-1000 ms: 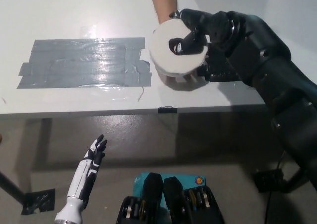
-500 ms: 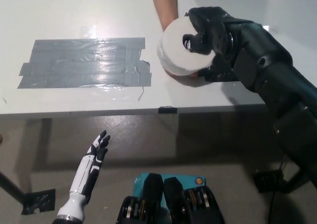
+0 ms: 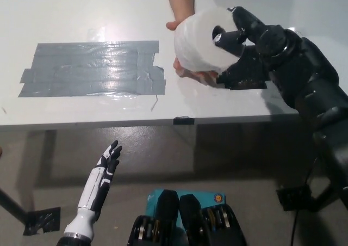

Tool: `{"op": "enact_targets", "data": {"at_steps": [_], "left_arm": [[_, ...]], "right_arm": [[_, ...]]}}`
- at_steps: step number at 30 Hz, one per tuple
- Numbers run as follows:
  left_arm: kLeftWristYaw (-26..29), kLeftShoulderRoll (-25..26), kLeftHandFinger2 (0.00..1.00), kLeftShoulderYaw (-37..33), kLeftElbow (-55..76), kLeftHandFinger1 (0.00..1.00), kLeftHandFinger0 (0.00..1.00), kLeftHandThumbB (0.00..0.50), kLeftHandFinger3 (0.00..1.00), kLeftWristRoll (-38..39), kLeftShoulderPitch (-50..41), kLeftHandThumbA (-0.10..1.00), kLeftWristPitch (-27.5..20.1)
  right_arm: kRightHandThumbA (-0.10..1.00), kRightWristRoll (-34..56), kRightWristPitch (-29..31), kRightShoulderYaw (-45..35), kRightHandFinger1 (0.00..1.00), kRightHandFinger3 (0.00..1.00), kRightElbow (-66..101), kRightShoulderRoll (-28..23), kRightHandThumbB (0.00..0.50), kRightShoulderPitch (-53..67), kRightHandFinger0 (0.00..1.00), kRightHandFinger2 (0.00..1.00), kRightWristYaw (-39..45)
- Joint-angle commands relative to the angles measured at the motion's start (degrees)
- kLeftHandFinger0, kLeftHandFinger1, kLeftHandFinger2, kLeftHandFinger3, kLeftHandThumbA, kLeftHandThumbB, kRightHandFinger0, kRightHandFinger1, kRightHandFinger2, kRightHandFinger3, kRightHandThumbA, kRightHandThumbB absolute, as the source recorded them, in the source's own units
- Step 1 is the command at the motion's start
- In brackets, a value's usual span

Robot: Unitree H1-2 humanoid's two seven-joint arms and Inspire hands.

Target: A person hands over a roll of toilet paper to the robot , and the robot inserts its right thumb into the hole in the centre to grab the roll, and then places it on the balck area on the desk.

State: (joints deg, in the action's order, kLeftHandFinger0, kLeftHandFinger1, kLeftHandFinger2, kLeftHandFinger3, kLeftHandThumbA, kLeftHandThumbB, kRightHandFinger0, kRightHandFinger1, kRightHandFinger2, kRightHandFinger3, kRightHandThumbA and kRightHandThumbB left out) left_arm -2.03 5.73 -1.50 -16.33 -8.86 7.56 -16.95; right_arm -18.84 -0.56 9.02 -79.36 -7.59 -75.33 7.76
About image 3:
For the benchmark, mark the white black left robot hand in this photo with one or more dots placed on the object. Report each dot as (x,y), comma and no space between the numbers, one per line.
(100,180)

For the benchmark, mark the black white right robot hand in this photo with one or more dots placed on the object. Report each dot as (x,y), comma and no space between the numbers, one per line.
(244,25)

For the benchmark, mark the person's bare hand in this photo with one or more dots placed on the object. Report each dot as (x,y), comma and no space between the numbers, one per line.
(199,77)

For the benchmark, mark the white toilet paper roll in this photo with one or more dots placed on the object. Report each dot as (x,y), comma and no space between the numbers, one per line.
(195,39)

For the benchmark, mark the black teal robot torso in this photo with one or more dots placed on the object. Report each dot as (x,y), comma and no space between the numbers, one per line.
(168,218)

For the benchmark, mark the black tape square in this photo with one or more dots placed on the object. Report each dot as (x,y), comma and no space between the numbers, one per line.
(244,84)

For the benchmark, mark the small black tape piece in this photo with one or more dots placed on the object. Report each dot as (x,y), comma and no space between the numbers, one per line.
(183,120)

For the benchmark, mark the grey table leg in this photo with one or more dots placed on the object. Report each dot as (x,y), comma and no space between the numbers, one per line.
(187,137)

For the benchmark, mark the black stand leg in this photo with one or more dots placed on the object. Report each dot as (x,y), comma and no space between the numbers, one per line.
(11,203)

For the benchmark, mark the grey duct tape patch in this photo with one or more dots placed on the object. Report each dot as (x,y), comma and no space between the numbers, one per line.
(89,69)

